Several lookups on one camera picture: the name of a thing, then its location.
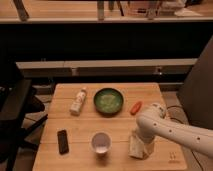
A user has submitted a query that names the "white plastic bottle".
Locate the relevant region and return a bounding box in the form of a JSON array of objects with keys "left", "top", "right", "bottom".
[{"left": 70, "top": 87, "right": 87, "bottom": 116}]

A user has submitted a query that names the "orange carrot toy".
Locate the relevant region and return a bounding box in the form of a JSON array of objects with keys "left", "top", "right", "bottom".
[{"left": 130, "top": 101, "right": 142, "bottom": 115}]

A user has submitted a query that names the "black cable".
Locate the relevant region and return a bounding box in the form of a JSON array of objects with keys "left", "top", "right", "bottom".
[{"left": 165, "top": 105, "right": 188, "bottom": 125}]

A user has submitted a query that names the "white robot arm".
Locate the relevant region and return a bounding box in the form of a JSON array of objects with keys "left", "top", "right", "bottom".
[{"left": 135, "top": 103, "right": 213, "bottom": 158}]

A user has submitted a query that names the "black remote control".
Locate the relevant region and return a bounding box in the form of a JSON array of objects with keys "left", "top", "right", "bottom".
[{"left": 57, "top": 130, "right": 69, "bottom": 155}]

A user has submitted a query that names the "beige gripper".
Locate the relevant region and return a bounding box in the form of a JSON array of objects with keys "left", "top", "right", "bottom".
[{"left": 132, "top": 131, "right": 154, "bottom": 158}]

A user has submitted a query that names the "black chair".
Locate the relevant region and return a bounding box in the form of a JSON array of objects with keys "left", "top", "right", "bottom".
[{"left": 0, "top": 60, "right": 47, "bottom": 171}]

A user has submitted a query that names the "green ceramic bowl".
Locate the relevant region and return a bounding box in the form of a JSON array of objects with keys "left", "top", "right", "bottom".
[{"left": 93, "top": 88, "right": 124, "bottom": 117}]

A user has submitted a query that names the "white paper cup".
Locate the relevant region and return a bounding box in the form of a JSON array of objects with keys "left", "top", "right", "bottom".
[{"left": 91, "top": 132, "right": 111, "bottom": 155}]

